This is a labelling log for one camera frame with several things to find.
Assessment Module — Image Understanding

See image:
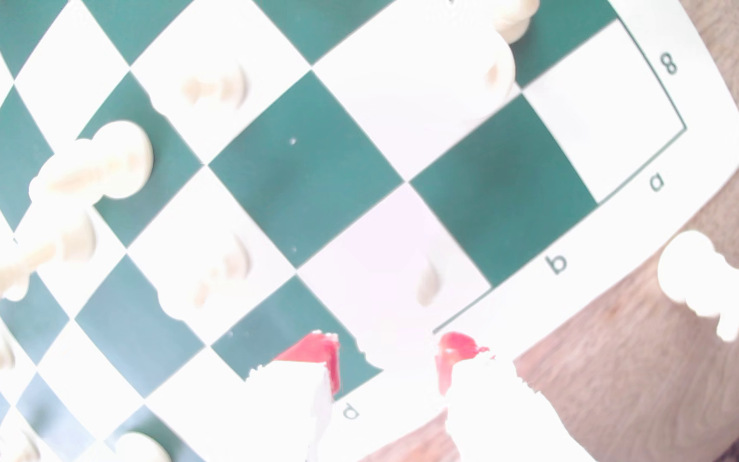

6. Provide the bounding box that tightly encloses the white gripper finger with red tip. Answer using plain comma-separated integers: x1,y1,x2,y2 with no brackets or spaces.
241,330,343,462
437,332,595,462

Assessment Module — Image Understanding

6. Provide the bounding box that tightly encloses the white rook chess piece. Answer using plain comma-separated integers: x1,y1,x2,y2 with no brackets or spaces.
113,431,172,462
350,247,473,376

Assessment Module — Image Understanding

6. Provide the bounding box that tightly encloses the green white chess mat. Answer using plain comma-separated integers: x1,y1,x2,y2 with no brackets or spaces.
0,0,739,462

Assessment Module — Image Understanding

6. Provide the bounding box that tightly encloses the white knight chess piece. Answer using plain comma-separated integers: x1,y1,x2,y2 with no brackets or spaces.
657,230,739,343

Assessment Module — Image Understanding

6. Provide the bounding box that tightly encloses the white queen chess piece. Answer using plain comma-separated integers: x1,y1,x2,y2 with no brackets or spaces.
0,199,98,310

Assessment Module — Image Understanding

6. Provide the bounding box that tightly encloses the white king chess piece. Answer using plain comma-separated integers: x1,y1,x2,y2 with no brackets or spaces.
430,0,518,110

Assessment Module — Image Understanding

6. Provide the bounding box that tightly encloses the white pawn on green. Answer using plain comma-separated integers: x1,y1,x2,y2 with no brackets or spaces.
28,121,154,207

